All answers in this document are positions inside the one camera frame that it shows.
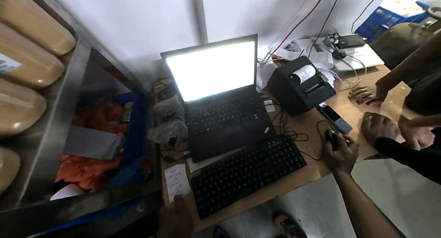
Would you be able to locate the person's left hand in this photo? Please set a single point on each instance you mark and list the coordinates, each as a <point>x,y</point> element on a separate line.
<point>175,220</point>

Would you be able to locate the deep blue plastic crate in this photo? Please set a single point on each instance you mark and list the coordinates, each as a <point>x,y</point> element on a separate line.
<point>132,141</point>

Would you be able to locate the white sheet of paper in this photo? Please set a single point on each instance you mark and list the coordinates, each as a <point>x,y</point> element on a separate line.
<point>198,164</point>

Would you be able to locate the person's right thumb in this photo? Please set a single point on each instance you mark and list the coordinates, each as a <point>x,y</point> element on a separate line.
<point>328,149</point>

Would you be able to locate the grey rectangular box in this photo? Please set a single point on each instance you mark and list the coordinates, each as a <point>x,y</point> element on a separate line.
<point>93,143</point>

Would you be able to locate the grey handheld phone device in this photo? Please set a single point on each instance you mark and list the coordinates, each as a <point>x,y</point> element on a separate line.
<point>339,122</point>

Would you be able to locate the stack of white papers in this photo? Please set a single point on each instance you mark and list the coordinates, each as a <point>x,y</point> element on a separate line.
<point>370,60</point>

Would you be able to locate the pile of white packets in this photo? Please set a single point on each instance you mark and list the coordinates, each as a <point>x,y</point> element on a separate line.
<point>401,6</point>

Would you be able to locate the gas cylinder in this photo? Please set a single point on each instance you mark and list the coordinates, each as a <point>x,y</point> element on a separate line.
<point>396,41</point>

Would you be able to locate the small white label tag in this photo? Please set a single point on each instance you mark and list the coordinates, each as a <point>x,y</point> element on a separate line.
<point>269,106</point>

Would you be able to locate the black keyboard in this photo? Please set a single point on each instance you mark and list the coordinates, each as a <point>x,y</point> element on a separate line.
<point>248,174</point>

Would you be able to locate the metal rack shelf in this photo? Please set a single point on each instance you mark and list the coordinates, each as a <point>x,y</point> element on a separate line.
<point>51,127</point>

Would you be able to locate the black laptop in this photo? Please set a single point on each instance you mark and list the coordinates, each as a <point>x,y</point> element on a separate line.
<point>224,127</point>

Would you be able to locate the crumpled white papers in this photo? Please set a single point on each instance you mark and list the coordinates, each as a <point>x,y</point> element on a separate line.
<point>318,57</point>

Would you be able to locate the black receipt printer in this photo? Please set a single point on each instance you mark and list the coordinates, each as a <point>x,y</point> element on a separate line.
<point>293,93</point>

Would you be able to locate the person's right fingers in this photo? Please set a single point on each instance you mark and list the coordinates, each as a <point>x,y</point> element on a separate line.
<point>344,140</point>

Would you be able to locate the black computer mouse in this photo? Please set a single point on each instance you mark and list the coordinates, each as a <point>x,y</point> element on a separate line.
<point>331,138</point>

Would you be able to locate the person's right hand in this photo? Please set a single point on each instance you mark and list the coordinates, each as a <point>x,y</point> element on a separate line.
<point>342,158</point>

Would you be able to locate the person's left fingers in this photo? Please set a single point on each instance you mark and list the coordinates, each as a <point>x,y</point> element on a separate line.
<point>178,202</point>

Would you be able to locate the desk with wooden top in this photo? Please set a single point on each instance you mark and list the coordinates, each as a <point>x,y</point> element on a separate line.
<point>311,165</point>

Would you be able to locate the tan jar with white label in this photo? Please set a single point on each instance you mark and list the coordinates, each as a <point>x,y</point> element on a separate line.
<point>38,65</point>

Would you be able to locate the blue plastic bag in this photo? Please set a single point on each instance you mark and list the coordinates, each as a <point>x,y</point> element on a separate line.
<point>129,176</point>

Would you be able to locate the white printed receipt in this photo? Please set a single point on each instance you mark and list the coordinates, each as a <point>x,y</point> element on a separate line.
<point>176,181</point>

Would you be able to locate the blue lattice crates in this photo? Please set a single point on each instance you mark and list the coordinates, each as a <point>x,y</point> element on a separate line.
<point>374,22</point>

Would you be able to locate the clear plastic wrapped bundle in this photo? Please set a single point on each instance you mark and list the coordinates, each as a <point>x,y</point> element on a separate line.
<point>168,131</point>
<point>168,110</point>

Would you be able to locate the large jar with tan contents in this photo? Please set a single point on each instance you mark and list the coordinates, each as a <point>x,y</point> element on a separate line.
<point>7,169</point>
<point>44,24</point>
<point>20,107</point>

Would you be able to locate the pile of orange bags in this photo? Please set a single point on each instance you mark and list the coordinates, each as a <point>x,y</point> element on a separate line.
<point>84,172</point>

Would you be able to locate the flat black box device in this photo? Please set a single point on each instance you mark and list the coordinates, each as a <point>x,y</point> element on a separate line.
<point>351,41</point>

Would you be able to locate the white paper roll strip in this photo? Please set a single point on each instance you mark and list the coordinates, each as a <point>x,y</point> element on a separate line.
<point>305,73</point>

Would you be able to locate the person's right forearm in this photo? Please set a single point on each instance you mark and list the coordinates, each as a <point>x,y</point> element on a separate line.
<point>365,207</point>

